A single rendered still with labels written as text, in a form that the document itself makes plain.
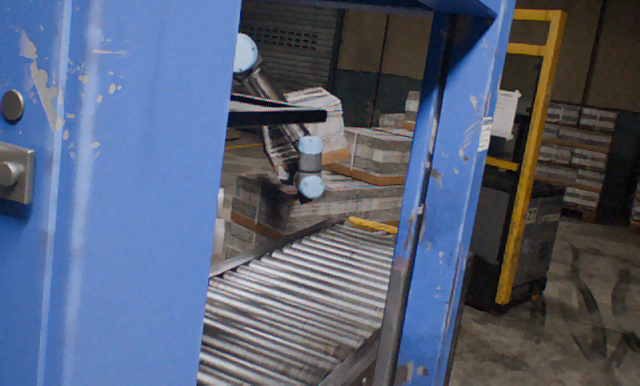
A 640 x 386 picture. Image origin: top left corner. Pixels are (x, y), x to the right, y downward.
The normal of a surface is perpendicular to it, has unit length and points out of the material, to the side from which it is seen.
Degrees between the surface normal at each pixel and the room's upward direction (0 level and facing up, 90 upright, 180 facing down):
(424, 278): 90
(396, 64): 90
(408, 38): 90
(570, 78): 90
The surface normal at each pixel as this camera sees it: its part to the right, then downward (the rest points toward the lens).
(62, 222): -0.42, 0.09
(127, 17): 0.90, 0.20
